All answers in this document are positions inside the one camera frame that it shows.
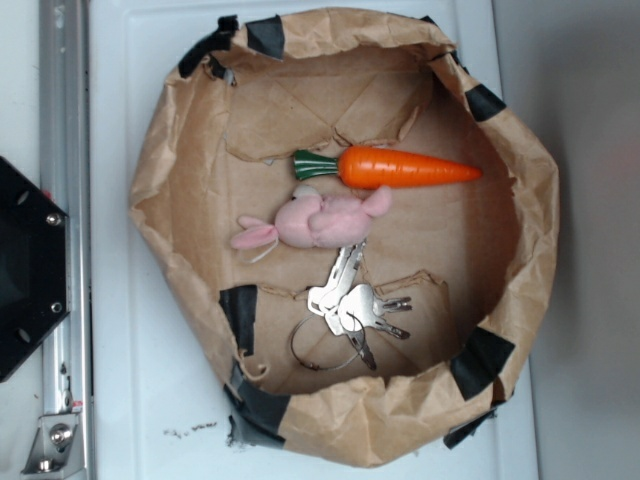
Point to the silver keys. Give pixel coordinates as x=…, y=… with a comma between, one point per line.
x=350, y=309

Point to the pink plush bunny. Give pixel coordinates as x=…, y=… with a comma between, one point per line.
x=312, y=220

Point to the brown paper bag bin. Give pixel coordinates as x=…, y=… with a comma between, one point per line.
x=477, y=259

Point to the orange toy carrot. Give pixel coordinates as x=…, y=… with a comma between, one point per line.
x=362, y=167

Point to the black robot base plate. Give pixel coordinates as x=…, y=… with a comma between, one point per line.
x=34, y=292

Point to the aluminium frame rail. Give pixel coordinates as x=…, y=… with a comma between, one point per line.
x=64, y=173

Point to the silver corner bracket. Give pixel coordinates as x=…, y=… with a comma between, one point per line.
x=56, y=451

